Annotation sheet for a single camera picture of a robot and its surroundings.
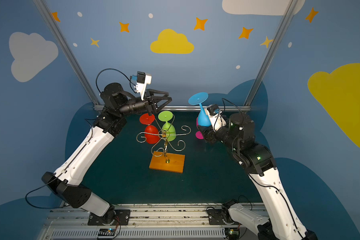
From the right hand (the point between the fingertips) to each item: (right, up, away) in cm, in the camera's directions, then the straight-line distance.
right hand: (208, 119), depth 61 cm
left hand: (-17, +10, -3) cm, 20 cm away
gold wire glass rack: (-21, -12, +2) cm, 24 cm away
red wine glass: (-25, -6, +8) cm, 27 cm away
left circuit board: (-48, -55, +12) cm, 74 cm away
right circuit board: (+14, -56, +12) cm, 60 cm away
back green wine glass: (-18, -5, +11) cm, 21 cm away
